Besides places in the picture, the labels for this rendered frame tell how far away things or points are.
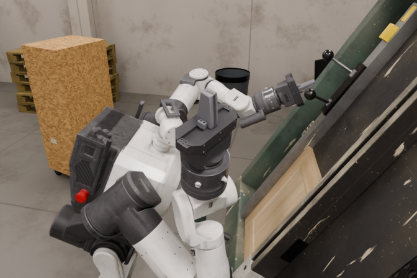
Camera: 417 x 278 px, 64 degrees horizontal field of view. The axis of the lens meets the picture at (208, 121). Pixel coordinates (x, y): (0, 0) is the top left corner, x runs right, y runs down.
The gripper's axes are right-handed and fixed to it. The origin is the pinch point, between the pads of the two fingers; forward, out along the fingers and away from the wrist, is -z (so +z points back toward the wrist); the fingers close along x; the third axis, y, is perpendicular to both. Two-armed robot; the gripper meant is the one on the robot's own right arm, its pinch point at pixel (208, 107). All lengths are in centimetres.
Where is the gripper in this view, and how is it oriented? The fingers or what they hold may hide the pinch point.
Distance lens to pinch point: 52.1
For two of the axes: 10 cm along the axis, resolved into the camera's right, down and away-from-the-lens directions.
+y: 7.6, 4.5, -4.7
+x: 6.5, -4.7, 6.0
